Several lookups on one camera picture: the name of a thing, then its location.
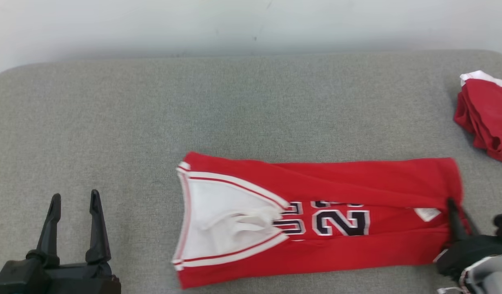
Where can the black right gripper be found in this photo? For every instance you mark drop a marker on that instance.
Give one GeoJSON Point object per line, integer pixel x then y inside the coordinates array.
{"type": "Point", "coordinates": [475, 249]}

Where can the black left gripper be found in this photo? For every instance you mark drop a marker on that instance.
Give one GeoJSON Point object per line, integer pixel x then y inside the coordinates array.
{"type": "Point", "coordinates": [51, 279]}

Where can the red and white garment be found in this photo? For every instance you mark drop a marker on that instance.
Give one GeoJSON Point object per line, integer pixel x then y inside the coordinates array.
{"type": "Point", "coordinates": [487, 114]}

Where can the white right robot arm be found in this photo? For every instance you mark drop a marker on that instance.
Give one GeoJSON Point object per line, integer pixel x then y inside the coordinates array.
{"type": "Point", "coordinates": [487, 277]}

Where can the red Bulls basketball jersey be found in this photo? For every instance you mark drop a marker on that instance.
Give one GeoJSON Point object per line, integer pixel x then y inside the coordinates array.
{"type": "Point", "coordinates": [357, 183]}

